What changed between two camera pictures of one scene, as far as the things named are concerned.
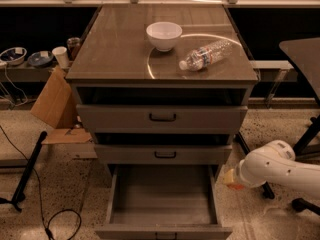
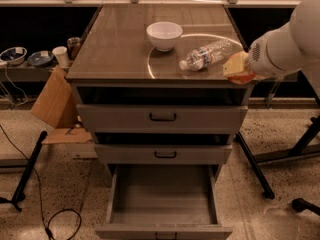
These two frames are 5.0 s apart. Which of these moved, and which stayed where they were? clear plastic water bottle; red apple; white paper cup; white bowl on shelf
Moved: red apple
Stayed: clear plastic water bottle; white paper cup; white bowl on shelf
